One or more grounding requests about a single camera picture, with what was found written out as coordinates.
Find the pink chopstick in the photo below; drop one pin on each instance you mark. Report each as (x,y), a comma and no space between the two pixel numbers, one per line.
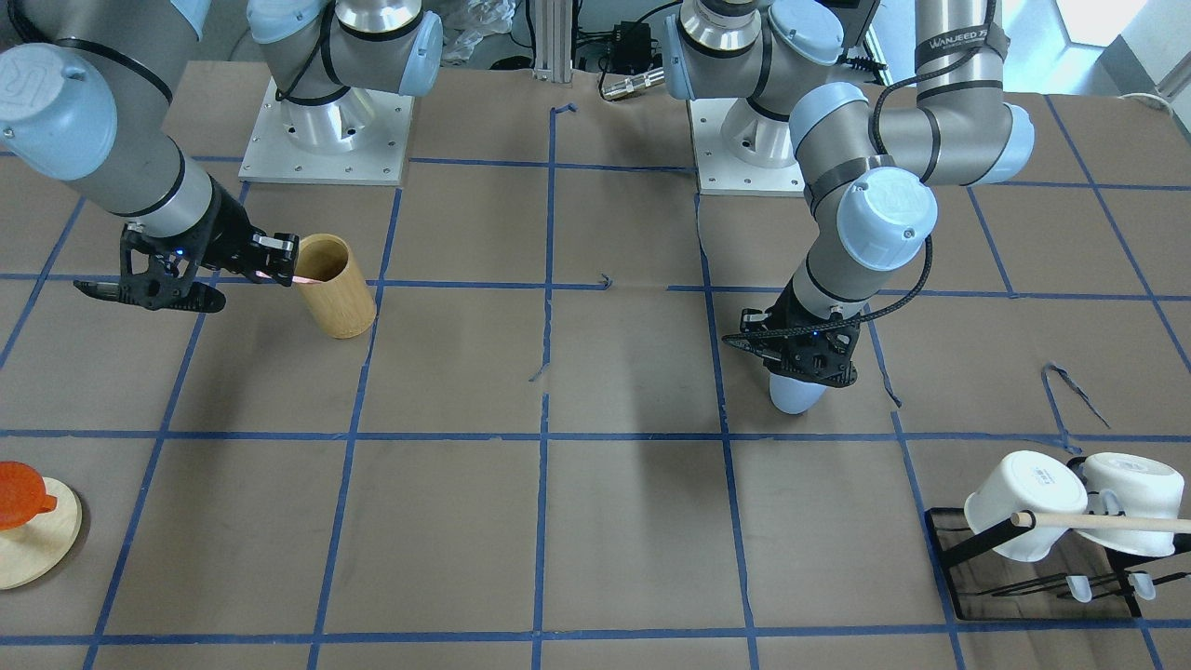
(302,279)

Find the light blue plastic cup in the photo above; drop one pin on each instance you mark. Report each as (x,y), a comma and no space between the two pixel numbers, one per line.
(792,396)

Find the orange cup on coaster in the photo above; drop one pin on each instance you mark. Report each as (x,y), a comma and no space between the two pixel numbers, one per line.
(24,495)

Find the bamboo chopstick holder cylinder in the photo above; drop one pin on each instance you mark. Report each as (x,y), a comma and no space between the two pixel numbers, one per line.
(337,295)

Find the lower white mug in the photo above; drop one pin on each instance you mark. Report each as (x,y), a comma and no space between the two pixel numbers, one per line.
(1025,480)

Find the white mug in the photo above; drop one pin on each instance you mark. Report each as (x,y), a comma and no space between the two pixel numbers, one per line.
(1138,487)
(1025,480)

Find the round wooden coaster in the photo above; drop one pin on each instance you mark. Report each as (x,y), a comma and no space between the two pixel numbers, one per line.
(32,550)

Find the upper white mug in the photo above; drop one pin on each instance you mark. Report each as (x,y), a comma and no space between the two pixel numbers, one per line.
(1138,487)

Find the wooden rack handle rod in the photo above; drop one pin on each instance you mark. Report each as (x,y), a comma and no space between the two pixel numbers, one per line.
(1036,520)

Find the black wire mug rack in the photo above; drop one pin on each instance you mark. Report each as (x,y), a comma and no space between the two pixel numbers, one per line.
(1007,573)

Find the aluminium frame post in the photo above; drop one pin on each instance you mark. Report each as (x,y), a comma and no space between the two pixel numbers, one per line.
(554,25)

